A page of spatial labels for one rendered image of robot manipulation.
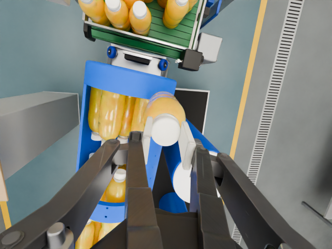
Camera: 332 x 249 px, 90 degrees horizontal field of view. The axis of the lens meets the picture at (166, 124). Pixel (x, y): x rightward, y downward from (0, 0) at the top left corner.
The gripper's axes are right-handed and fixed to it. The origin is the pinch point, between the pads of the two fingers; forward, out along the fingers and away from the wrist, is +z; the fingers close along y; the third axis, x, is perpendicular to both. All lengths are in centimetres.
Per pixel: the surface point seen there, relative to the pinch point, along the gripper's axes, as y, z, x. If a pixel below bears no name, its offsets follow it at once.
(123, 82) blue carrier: -10.7, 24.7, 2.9
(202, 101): 40, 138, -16
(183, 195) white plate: 16, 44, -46
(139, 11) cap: -10.2, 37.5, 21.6
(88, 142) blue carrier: -25, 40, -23
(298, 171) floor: 193, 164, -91
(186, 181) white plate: 16, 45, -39
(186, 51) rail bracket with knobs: 7, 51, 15
